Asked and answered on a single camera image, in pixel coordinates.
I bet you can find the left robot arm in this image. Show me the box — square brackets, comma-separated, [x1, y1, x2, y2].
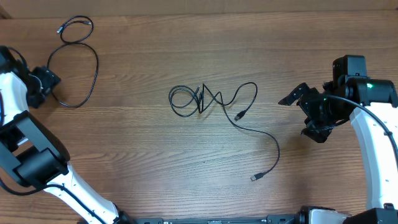
[1, 46, 134, 223]

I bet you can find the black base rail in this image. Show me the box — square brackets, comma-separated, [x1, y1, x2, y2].
[134, 213, 308, 224]

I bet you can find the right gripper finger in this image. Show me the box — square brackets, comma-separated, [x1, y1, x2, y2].
[301, 127, 332, 143]
[278, 83, 309, 106]

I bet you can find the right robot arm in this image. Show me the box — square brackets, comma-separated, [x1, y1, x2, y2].
[279, 55, 397, 223]

